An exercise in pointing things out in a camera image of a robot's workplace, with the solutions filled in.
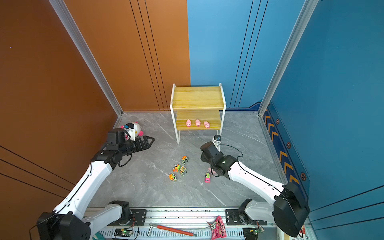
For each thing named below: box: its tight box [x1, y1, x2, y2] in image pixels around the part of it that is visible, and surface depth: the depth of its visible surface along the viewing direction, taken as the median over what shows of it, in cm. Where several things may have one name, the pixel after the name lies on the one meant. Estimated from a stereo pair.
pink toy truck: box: [204, 172, 211, 184], surface depth 86 cm
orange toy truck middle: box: [172, 164, 181, 173], surface depth 89 cm
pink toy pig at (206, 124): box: [203, 120, 210, 129], surface depth 91 cm
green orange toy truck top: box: [181, 155, 189, 165], surface depth 93 cm
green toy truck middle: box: [179, 166, 188, 177], surface depth 89 cm
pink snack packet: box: [206, 215, 227, 240], surface depth 71 cm
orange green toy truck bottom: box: [168, 173, 178, 182], surface depth 87 cm
